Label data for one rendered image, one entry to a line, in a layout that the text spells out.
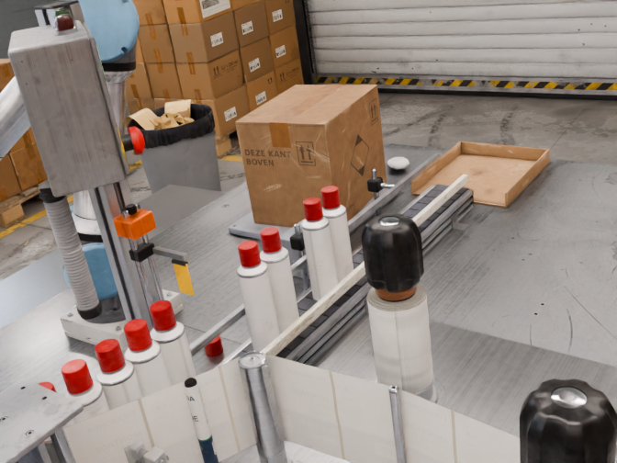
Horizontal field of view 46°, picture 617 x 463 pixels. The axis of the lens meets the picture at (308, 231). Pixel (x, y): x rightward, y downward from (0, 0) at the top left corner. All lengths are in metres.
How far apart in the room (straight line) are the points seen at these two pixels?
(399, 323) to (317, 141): 0.71
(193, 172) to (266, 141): 2.05
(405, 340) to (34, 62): 0.60
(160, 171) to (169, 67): 1.43
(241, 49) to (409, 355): 4.20
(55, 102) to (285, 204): 0.91
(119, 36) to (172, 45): 3.78
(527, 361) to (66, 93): 0.78
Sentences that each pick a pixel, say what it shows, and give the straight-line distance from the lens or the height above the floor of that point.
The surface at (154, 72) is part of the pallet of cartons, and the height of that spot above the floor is 0.58.
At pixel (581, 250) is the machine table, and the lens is 1.63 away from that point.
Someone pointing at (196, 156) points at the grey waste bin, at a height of 0.44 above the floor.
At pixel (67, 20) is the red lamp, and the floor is 1.49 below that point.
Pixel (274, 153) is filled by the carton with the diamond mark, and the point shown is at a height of 1.04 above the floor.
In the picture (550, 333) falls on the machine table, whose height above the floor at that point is 0.83.
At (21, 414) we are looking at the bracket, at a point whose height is 1.14.
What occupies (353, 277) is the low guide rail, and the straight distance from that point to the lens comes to 1.39.
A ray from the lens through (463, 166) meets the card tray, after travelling 2.06.
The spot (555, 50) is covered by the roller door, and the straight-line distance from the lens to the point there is 5.33.
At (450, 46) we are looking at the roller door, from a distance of 5.57.
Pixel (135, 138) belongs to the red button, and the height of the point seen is 1.33.
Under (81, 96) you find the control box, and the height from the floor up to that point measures 1.40.
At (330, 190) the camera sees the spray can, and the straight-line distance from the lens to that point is 1.34.
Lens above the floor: 1.60
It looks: 26 degrees down
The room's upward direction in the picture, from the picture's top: 9 degrees counter-clockwise
